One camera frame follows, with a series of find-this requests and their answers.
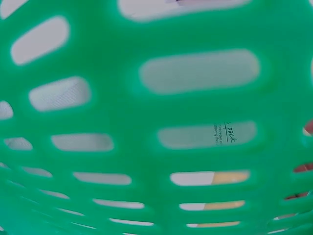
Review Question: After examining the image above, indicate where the white printed packet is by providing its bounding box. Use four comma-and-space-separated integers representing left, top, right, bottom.
140, 49, 260, 228

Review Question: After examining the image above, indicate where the green plastic slotted basket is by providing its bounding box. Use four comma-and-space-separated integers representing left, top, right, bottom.
0, 0, 313, 235

